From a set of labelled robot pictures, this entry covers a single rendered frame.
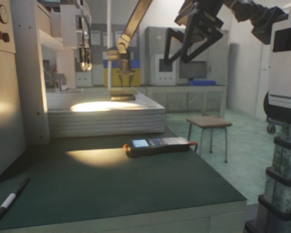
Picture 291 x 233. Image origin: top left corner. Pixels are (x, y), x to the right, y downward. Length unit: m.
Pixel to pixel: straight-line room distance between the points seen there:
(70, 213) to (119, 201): 0.09
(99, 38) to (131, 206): 4.85
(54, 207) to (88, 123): 0.40
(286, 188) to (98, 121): 0.77
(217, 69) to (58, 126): 4.81
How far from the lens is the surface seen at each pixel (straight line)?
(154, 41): 4.82
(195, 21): 0.38
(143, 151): 0.61
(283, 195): 1.03
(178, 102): 5.00
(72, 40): 0.93
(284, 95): 0.91
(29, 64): 0.76
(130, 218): 0.40
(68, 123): 0.78
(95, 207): 0.42
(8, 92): 0.66
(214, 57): 5.31
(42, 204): 0.46
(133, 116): 0.77
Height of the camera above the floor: 0.99
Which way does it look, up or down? 12 degrees down
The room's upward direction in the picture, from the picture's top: straight up
